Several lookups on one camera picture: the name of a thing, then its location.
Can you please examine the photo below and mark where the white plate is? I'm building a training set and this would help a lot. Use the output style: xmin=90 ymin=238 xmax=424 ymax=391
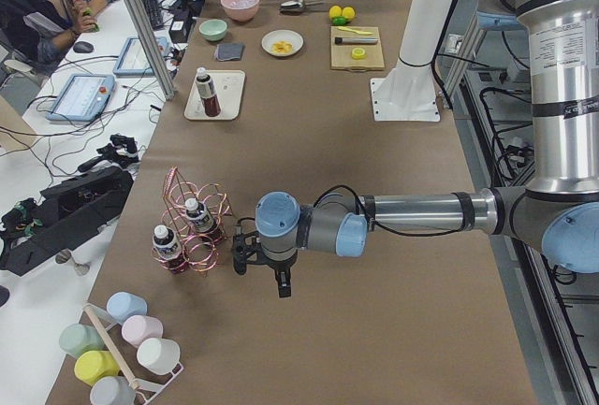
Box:
xmin=261 ymin=29 xmax=304 ymax=57

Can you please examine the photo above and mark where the cream plastic tray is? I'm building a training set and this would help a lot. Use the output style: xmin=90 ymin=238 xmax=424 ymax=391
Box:
xmin=183 ymin=69 xmax=247 ymax=122

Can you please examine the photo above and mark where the dark sauce bottle on tray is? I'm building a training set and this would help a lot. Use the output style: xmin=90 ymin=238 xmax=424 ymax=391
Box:
xmin=195 ymin=67 xmax=221 ymax=118

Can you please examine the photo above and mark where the bottle in rack rear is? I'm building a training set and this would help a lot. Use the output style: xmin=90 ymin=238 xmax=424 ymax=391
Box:
xmin=184 ymin=197 xmax=220 ymax=239

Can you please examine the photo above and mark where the bottle in rack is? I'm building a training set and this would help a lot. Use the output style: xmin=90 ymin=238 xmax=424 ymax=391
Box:
xmin=153 ymin=224 xmax=188 ymax=274
xmin=184 ymin=197 xmax=220 ymax=239

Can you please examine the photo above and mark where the bottle in rack front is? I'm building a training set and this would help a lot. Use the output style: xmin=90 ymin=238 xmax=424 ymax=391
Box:
xmin=153 ymin=224 xmax=188 ymax=274

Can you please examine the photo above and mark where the white cup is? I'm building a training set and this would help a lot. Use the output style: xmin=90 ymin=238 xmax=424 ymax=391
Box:
xmin=137 ymin=338 xmax=181 ymax=375

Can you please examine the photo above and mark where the pink cup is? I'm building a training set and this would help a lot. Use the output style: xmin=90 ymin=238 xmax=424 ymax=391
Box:
xmin=121 ymin=315 xmax=164 ymax=348

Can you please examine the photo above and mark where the blue cup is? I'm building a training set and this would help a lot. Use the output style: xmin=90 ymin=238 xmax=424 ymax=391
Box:
xmin=106 ymin=291 xmax=148 ymax=324

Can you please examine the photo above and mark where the white cup rack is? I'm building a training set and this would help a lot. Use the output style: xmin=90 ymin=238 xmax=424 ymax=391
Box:
xmin=82 ymin=303 xmax=185 ymax=404

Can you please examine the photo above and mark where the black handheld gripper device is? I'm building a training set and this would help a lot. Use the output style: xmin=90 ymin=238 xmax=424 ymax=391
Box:
xmin=77 ymin=134 xmax=139 ymax=173

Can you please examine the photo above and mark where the grey cup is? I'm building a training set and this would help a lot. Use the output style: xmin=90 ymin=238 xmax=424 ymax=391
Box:
xmin=90 ymin=376 xmax=136 ymax=405

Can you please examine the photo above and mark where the yellow cup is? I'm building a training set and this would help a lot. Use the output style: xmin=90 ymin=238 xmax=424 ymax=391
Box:
xmin=74 ymin=350 xmax=121 ymax=386

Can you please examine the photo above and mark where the green cup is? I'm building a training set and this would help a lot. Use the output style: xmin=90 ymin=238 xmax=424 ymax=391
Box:
xmin=59 ymin=324 xmax=105 ymax=358

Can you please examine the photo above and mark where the black equipment case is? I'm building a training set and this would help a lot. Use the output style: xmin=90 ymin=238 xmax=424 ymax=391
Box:
xmin=1 ymin=166 xmax=133 ymax=276

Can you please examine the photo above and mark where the grey folded cloth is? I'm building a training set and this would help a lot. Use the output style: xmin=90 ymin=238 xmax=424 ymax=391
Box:
xmin=214 ymin=42 xmax=245 ymax=62

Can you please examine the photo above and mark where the lemon half slice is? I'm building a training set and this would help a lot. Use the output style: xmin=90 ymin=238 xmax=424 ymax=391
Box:
xmin=351 ymin=48 xmax=367 ymax=60

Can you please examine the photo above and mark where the wooden cutting board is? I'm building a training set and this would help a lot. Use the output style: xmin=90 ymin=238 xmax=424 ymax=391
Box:
xmin=330 ymin=26 xmax=385 ymax=71

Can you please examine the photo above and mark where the yellow plastic knife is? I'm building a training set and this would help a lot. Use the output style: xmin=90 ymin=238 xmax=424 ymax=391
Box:
xmin=337 ymin=26 xmax=373 ymax=36

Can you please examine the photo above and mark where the green bowl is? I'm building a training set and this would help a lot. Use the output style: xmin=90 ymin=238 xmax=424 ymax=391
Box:
xmin=198 ymin=19 xmax=228 ymax=42

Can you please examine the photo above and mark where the green lime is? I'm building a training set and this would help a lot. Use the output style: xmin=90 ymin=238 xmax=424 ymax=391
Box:
xmin=331 ymin=16 xmax=347 ymax=26

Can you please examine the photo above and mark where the blue teach pendant far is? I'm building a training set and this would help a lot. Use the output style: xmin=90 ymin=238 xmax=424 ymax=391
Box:
xmin=112 ymin=36 xmax=153 ymax=78

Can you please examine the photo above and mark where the blue teach pendant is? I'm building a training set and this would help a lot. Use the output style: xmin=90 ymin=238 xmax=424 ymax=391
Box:
xmin=112 ymin=36 xmax=153 ymax=78
xmin=46 ymin=74 xmax=115 ymax=123

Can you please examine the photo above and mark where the yellow lemon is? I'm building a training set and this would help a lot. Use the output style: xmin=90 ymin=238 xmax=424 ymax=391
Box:
xmin=329 ymin=5 xmax=343 ymax=21
xmin=342 ymin=7 xmax=356 ymax=22

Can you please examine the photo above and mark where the blue teach pendant near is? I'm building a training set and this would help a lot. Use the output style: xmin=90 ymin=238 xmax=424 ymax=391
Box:
xmin=46 ymin=74 xmax=115 ymax=123

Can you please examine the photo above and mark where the metal scoop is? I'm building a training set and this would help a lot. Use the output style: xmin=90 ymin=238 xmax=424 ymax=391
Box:
xmin=279 ymin=0 xmax=324 ymax=15

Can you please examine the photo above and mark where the pink bowl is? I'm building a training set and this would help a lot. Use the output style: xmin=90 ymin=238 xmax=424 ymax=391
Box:
xmin=220 ymin=0 xmax=260 ymax=22

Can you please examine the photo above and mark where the grey computer mouse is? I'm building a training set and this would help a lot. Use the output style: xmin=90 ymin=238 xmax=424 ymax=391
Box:
xmin=72 ymin=41 xmax=95 ymax=54

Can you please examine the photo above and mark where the black keyboard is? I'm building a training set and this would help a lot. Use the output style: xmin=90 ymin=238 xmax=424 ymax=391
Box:
xmin=140 ymin=0 xmax=164 ymax=30

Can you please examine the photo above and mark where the seated person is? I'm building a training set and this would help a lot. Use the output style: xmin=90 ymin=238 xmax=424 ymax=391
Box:
xmin=1 ymin=0 xmax=116 ymax=74

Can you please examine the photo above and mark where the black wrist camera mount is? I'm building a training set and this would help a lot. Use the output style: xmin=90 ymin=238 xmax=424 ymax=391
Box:
xmin=232 ymin=231 xmax=260 ymax=276

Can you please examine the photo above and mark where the copper wire bottle rack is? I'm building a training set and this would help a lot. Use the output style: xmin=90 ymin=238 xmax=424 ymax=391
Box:
xmin=162 ymin=166 xmax=233 ymax=276

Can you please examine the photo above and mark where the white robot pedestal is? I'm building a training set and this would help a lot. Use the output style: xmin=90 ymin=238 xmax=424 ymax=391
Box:
xmin=371 ymin=0 xmax=453 ymax=122

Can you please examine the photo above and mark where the aluminium frame post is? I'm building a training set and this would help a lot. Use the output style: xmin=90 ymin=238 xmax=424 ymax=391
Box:
xmin=124 ymin=0 xmax=175 ymax=100

